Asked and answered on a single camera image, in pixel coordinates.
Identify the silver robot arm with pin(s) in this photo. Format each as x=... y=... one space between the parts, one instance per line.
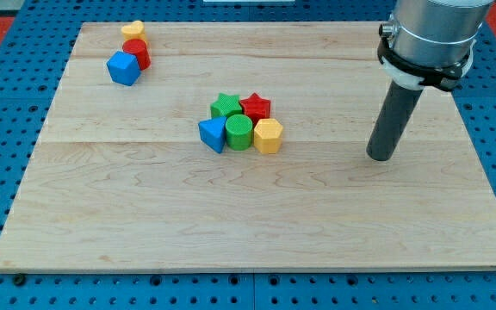
x=430 y=42

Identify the yellow heart block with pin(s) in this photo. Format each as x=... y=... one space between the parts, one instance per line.
x=134 y=31

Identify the wooden board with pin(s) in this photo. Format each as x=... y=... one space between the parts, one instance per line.
x=120 y=182

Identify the green cylinder block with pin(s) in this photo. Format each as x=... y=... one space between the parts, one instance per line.
x=239 y=132

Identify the yellow hexagon block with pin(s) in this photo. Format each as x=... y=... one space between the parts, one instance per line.
x=268 y=136

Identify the blue triangle block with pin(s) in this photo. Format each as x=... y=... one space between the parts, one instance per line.
x=213 y=133

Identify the red star block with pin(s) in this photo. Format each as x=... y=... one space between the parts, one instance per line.
x=256 y=107

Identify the green star block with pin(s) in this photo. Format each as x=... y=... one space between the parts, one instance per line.
x=226 y=105

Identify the blue cube block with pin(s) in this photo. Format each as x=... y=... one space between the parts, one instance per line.
x=123 y=68

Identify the red cylinder block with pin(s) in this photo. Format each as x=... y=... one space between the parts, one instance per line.
x=138 y=48

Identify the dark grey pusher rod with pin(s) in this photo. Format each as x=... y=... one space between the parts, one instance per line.
x=395 y=113

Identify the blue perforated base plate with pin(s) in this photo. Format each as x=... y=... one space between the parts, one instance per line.
x=36 y=46

